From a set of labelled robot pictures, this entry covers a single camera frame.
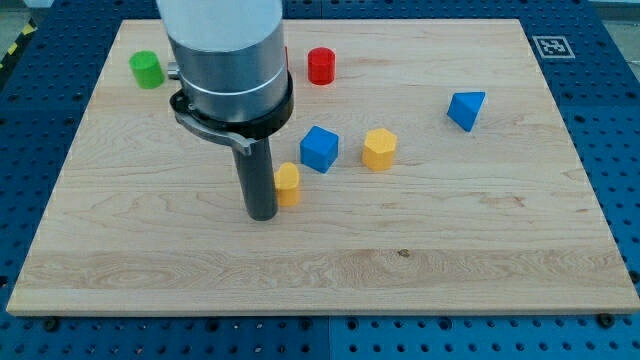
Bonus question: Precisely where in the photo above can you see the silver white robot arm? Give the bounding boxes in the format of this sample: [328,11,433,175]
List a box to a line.
[156,0,294,221]

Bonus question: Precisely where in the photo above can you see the white fiducial marker tag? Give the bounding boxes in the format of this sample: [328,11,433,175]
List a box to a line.
[532,35,575,59]

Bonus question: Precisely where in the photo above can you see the blue cube block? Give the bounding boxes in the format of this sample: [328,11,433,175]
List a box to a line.
[299,126,339,173]

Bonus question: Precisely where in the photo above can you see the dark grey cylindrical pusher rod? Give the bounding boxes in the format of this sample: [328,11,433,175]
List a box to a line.
[233,138,278,221]

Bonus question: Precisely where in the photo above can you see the yellow hexagon block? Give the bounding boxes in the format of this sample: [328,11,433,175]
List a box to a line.
[362,128,398,171]

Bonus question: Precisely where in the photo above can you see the black flange with grey bracket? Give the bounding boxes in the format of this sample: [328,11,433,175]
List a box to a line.
[169,72,294,156]

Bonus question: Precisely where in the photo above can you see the red cylinder block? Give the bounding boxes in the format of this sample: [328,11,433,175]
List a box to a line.
[307,47,336,85]

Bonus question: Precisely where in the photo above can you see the green cylinder block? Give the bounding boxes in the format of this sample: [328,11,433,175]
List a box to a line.
[129,50,164,89]

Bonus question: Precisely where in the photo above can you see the blue triangular prism block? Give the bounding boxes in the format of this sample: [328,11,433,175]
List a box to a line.
[446,91,486,132]

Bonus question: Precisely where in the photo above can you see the wooden board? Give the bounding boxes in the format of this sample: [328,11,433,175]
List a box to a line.
[7,19,639,317]

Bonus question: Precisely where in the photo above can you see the yellow heart block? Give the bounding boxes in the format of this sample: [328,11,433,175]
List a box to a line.
[274,162,300,207]

